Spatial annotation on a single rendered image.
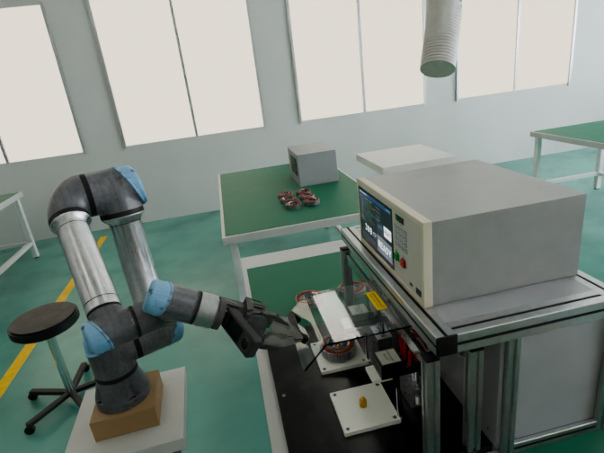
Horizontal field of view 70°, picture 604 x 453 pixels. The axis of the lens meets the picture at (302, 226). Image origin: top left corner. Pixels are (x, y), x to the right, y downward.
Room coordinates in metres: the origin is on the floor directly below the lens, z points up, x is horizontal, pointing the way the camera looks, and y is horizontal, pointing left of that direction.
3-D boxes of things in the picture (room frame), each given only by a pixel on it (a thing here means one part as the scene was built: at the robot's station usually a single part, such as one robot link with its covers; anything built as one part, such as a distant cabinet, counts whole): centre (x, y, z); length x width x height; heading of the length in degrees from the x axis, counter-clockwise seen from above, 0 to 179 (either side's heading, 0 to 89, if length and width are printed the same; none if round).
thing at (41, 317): (2.08, 1.44, 0.28); 0.54 x 0.49 x 0.56; 99
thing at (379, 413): (0.91, -0.10, 0.78); 0.15 x 0.15 x 0.01; 9
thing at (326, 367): (1.15, -0.07, 0.78); 0.15 x 0.15 x 0.01; 9
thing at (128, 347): (1.04, 0.57, 0.98); 0.13 x 0.12 x 0.14; 122
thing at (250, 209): (3.41, 0.08, 0.38); 1.85 x 1.10 x 0.75; 9
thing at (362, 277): (1.04, -0.18, 1.03); 0.62 x 0.01 x 0.03; 9
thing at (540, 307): (1.08, -0.40, 1.09); 0.68 x 0.44 x 0.05; 9
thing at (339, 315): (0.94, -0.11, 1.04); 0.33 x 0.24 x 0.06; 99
